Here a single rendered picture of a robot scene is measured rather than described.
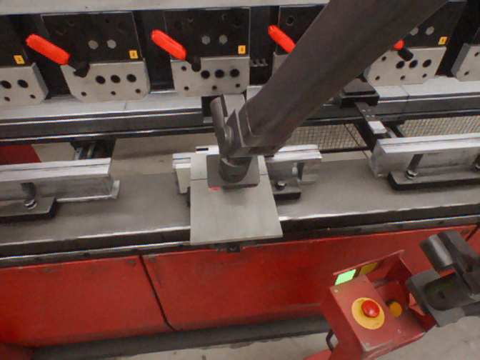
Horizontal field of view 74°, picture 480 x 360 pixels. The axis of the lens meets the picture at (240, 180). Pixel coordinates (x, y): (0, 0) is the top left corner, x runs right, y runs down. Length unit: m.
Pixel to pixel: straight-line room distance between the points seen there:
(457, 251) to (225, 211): 0.43
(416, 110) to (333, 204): 0.52
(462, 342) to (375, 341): 1.08
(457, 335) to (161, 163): 1.94
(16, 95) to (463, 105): 1.28
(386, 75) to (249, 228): 0.43
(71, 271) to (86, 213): 0.18
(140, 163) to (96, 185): 1.50
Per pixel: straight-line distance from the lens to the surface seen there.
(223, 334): 1.55
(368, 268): 0.86
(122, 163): 2.43
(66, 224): 0.91
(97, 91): 0.70
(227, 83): 0.67
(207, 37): 0.64
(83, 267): 0.99
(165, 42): 0.60
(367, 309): 0.82
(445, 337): 1.85
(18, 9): 0.69
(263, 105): 0.39
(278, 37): 0.61
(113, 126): 1.08
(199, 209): 0.67
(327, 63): 0.29
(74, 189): 0.93
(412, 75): 0.80
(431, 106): 1.27
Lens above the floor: 1.51
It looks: 45 degrees down
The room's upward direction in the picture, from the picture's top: straight up
